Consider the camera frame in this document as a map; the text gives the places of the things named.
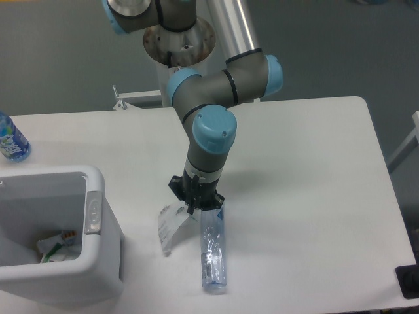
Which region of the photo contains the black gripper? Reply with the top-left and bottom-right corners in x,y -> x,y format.
168,173 -> 225,215

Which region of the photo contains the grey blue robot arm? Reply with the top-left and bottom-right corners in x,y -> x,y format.
103,1 -> 283,213

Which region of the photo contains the blue labelled water bottle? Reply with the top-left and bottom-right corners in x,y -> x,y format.
1,112 -> 31,162

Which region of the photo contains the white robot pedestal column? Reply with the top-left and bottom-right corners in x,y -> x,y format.
143,17 -> 216,107

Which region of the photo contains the trash inside can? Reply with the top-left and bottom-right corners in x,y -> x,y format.
36,230 -> 82,264

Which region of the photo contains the clear plastic bottle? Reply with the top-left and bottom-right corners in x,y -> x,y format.
200,207 -> 227,295

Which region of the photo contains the white paper wrapper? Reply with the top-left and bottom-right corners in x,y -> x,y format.
158,201 -> 201,257

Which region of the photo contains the white plastic trash can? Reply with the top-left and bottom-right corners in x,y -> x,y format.
1,166 -> 124,304

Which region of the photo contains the black device at edge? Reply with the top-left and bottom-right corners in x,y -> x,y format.
395,264 -> 418,300

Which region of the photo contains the white frame at right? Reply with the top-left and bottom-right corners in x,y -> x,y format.
387,111 -> 418,173

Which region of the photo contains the white metal base bracket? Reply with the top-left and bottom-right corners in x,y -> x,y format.
113,85 -> 162,111

